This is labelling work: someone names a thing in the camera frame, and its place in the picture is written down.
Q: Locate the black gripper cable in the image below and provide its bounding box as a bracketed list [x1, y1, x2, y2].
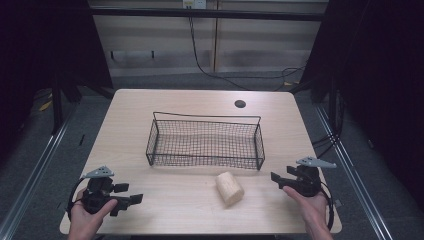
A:
[319, 181, 335, 231]
[66, 178, 86, 221]

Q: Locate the metal floor rail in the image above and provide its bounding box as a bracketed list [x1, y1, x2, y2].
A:
[0, 103, 80, 240]
[314, 103, 395, 240]

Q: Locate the person's right hand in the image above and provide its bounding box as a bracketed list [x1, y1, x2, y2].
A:
[282, 185, 334, 240]

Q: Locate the person's left hand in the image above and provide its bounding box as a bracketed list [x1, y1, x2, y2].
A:
[68, 189, 118, 240]

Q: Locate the black horizontal frame bar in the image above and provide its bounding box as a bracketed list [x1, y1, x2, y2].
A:
[89, 7, 326, 22]

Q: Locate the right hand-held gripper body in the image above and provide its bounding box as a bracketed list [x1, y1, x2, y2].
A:
[289, 156, 338, 198]

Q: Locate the bundle of black floor cables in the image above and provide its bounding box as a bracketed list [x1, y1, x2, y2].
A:
[311, 131, 342, 159]

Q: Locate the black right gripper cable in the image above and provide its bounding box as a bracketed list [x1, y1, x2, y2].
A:
[319, 181, 335, 231]

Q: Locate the beige bread roll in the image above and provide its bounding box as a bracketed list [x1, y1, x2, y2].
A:
[214, 171, 245, 207]

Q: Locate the dark curtain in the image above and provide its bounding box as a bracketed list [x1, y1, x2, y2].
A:
[299, 0, 424, 204]
[0, 0, 115, 161]

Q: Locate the black wire basket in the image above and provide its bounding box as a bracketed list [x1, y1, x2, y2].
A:
[145, 111, 266, 171]

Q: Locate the white wall socket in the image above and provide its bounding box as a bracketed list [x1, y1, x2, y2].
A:
[182, 0, 208, 10]

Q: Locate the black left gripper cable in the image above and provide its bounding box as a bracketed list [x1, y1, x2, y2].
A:
[66, 178, 86, 221]

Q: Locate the black wall cable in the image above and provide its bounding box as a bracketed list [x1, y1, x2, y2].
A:
[188, 16, 306, 92]

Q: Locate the black metal stand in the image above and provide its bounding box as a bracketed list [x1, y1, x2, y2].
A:
[50, 75, 65, 135]

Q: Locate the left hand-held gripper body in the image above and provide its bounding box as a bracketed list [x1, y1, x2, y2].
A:
[81, 165, 116, 215]

